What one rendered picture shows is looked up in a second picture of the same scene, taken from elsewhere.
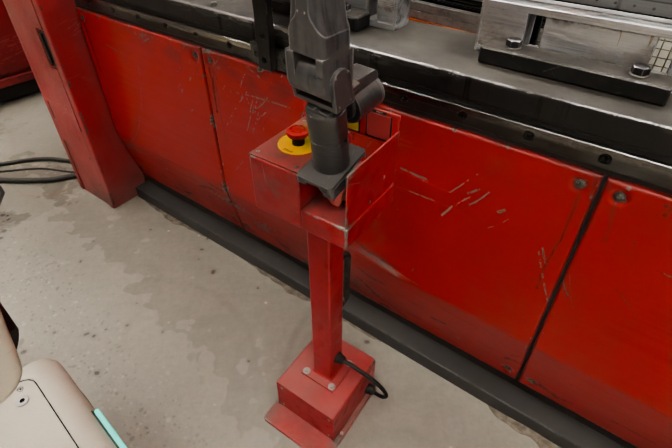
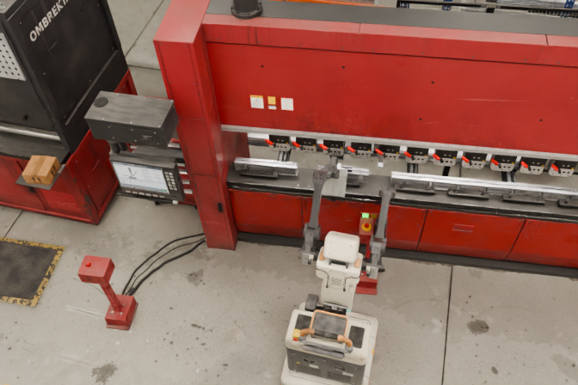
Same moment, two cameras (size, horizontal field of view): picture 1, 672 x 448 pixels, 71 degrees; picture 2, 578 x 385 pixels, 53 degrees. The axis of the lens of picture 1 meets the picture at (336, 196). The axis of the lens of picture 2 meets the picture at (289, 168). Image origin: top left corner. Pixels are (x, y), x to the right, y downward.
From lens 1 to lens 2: 3.78 m
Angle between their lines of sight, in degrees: 22
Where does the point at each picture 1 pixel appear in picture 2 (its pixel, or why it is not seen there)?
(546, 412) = (425, 254)
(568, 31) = (412, 181)
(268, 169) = (365, 235)
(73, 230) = (229, 266)
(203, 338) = (316, 280)
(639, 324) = (440, 230)
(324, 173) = not seen: hidden behind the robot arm
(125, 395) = not seen: hidden behind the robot
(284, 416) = (359, 289)
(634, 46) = (425, 183)
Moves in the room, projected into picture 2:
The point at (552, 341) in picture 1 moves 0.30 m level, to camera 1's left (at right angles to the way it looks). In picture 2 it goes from (423, 239) to (393, 254)
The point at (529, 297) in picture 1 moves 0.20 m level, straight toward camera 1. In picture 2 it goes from (416, 232) to (417, 253)
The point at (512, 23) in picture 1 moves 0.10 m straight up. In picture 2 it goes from (399, 180) to (401, 172)
